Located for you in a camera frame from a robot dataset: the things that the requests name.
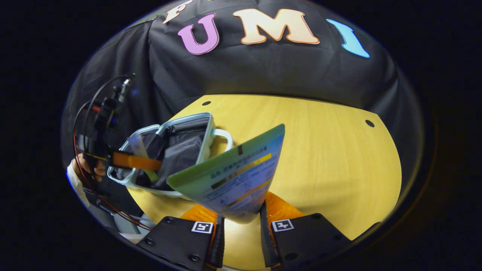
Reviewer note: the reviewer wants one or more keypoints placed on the black backdrop cloth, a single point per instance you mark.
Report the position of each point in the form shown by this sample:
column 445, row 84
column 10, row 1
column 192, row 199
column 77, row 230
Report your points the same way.
column 263, row 67

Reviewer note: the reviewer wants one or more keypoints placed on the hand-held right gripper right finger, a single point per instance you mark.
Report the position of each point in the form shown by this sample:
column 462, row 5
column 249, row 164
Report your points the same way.
column 265, row 241

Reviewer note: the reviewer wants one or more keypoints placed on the green blue skin care packet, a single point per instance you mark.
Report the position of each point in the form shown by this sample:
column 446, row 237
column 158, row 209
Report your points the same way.
column 233, row 177

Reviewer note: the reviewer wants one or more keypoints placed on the white suitcase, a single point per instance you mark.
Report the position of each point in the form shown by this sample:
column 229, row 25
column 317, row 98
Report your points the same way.
column 180, row 150

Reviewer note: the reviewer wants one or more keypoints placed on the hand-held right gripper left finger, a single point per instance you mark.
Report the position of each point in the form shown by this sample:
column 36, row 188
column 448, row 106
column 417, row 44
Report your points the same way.
column 219, row 241

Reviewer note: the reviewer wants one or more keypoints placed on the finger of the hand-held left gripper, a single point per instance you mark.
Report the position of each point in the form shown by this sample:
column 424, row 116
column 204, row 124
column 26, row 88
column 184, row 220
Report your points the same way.
column 135, row 161

